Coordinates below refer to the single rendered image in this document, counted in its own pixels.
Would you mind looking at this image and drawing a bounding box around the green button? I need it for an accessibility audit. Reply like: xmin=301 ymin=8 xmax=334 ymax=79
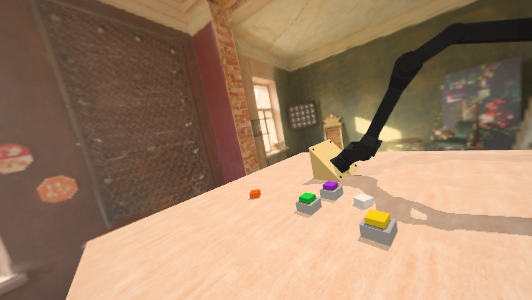
xmin=295 ymin=192 xmax=322 ymax=215

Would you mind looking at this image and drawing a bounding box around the yellow button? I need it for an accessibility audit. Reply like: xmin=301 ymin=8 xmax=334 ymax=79
xmin=359 ymin=210 xmax=398 ymax=247

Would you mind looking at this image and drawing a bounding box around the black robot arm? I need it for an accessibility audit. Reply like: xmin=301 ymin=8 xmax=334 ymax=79
xmin=330 ymin=17 xmax=532 ymax=173

